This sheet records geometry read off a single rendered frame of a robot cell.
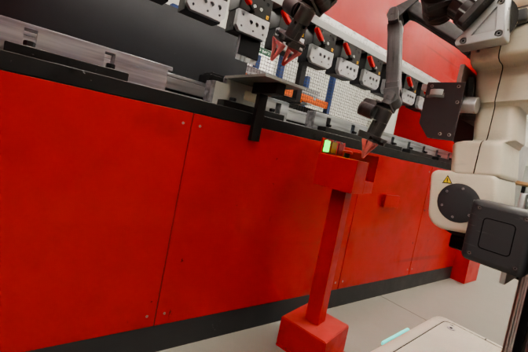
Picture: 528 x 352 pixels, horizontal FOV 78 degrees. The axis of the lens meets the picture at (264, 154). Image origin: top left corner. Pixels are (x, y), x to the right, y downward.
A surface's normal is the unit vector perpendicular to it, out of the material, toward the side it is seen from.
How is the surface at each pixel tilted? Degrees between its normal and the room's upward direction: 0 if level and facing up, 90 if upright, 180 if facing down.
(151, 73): 90
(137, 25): 90
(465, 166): 90
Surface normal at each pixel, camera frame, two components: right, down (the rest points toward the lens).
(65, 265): 0.60, 0.15
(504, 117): -0.73, -0.11
